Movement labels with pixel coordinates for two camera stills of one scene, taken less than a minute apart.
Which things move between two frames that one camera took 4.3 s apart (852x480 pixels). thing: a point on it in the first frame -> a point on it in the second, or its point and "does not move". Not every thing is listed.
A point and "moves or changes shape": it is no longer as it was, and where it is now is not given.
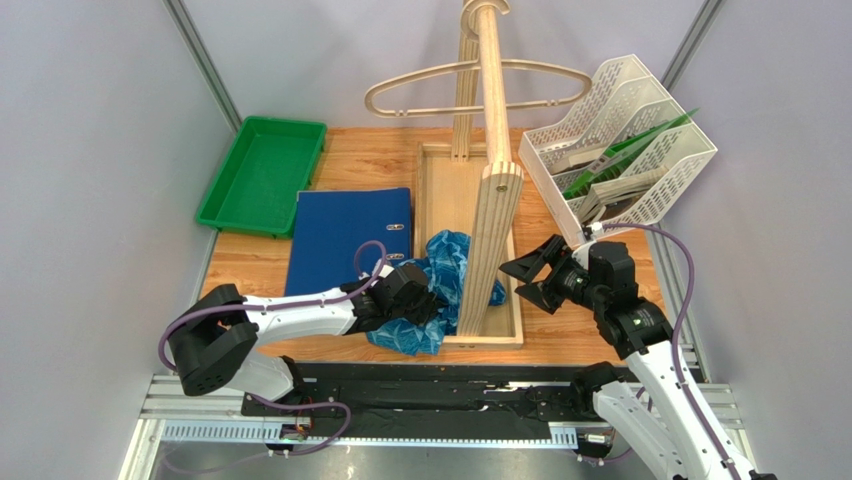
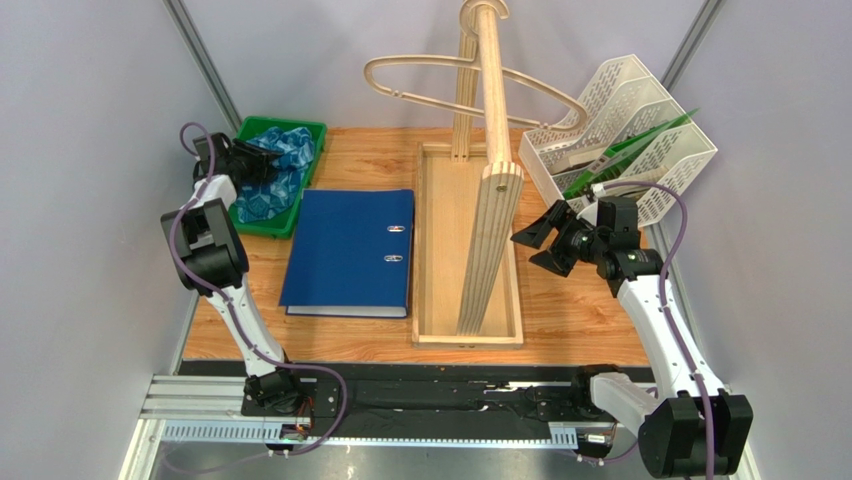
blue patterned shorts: (446, 266) -> (262, 199)
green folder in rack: (616, 155) does not move
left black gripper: (427, 304) -> (260, 156)
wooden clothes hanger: (470, 23) moves or changes shape
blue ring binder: (329, 226) does not move
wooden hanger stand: (470, 186) does not move
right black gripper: (549, 277) -> (563, 235)
